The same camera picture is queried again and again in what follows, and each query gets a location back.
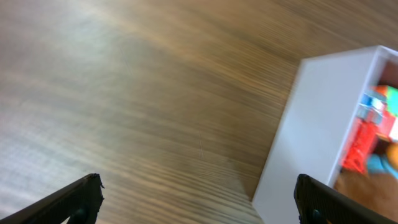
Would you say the white box pink interior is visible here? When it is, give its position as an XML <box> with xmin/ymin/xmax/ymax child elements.
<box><xmin>252</xmin><ymin>45</ymin><xmax>397</xmax><ymax>223</ymax></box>

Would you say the multicolour puzzle cube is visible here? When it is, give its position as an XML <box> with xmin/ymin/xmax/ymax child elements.
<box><xmin>375</xmin><ymin>85</ymin><xmax>397</xmax><ymax>142</ymax></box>

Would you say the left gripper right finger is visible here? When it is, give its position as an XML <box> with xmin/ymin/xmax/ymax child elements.
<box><xmin>294</xmin><ymin>174</ymin><xmax>396</xmax><ymax>224</ymax></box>

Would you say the red toy fire truck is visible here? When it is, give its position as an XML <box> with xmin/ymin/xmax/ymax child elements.
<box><xmin>341</xmin><ymin>90</ymin><xmax>386</xmax><ymax>173</ymax></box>

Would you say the yellow duck toy blue hat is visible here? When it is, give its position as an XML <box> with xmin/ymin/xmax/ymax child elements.
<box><xmin>366</xmin><ymin>143</ymin><xmax>397</xmax><ymax>179</ymax></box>

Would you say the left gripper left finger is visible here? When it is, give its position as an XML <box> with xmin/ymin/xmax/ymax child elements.
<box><xmin>1</xmin><ymin>173</ymin><xmax>104</xmax><ymax>224</ymax></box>

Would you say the brown plush bear toy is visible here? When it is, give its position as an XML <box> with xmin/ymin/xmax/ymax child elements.
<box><xmin>333</xmin><ymin>170</ymin><xmax>397</xmax><ymax>222</ymax></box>

